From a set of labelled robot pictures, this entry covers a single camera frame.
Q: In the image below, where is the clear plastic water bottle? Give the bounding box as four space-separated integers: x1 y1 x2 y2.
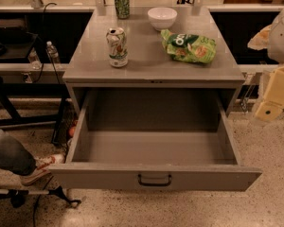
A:
46 41 61 65

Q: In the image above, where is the grey metal cabinet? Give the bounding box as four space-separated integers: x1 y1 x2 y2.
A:
63 6 243 113

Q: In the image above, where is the white green 7up can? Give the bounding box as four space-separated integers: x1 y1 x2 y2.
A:
106 27 128 68

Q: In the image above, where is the black drawer handle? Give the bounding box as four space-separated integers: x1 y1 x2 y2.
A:
137 174 172 187

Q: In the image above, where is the black side table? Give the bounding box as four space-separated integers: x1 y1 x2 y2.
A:
0 16 70 128

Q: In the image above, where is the dark green soda can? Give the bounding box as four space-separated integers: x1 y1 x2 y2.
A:
115 0 130 19

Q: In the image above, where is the person leg in jeans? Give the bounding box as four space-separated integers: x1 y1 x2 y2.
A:
0 129 36 176

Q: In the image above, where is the open grey top drawer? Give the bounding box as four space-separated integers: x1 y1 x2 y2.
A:
51 88 261 191

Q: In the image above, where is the green chip bag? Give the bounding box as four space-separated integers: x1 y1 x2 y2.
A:
160 29 216 64

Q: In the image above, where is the black stand with cable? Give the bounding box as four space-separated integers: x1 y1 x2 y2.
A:
0 178 82 227

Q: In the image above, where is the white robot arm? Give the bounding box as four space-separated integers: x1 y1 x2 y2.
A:
247 9 284 122

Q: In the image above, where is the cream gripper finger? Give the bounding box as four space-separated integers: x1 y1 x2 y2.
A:
247 26 271 50
255 65 284 122

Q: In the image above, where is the white red sneaker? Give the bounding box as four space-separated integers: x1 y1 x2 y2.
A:
20 153 65 186

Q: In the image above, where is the white ceramic bowl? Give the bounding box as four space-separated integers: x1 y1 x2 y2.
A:
148 8 178 31

